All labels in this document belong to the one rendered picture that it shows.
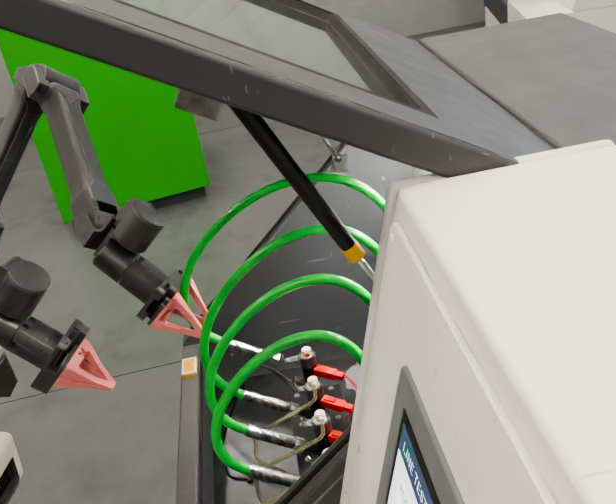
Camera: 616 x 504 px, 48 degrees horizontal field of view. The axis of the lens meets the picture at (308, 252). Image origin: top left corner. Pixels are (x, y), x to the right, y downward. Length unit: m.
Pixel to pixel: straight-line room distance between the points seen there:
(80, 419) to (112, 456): 0.30
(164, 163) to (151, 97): 0.43
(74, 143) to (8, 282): 0.37
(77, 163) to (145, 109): 3.15
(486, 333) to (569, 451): 0.11
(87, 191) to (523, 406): 0.91
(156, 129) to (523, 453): 4.12
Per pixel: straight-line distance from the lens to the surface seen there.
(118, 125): 4.40
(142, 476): 2.68
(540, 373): 0.42
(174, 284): 1.10
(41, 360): 1.04
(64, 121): 1.33
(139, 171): 4.50
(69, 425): 3.03
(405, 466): 0.59
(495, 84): 1.06
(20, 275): 0.99
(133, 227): 1.08
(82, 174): 1.23
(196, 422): 1.34
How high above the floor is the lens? 1.82
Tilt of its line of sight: 29 degrees down
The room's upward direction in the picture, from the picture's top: 10 degrees counter-clockwise
